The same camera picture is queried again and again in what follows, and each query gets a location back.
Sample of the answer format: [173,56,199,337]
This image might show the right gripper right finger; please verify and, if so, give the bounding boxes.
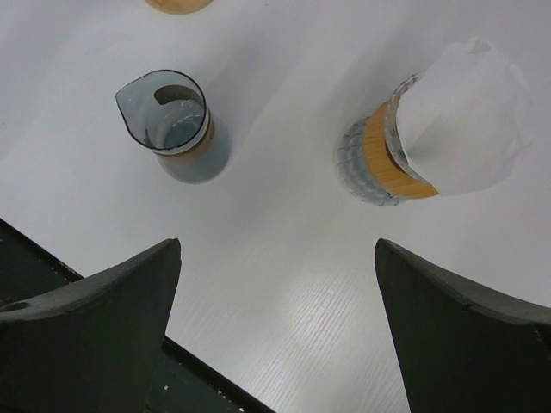
[375,239,550,412]

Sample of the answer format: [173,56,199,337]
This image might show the white paper coffee filter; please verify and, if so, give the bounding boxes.
[398,37,532,197]

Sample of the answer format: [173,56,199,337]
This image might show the wooden dripper ring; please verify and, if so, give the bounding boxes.
[362,101,440,200]
[144,0,214,15]

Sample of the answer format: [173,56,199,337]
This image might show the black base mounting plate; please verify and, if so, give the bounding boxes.
[1,223,267,412]

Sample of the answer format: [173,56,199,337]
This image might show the grey glass carafe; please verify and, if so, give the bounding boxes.
[115,69,231,184]

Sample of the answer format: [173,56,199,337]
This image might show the glass coffee server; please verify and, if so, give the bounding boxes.
[334,116,403,207]

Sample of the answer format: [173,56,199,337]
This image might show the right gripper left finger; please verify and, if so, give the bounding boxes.
[1,239,182,412]

